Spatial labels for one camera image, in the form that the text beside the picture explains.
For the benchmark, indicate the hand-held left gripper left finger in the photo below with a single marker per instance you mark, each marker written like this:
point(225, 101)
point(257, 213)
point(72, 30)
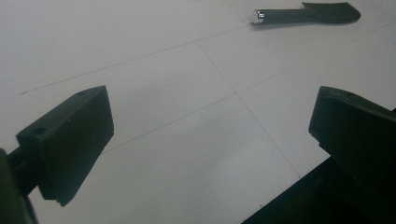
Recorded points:
point(71, 140)

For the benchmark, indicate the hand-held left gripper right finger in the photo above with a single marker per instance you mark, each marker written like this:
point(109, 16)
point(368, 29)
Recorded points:
point(358, 133)

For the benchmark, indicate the white table mat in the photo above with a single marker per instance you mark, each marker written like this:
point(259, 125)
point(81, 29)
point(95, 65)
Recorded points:
point(193, 102)

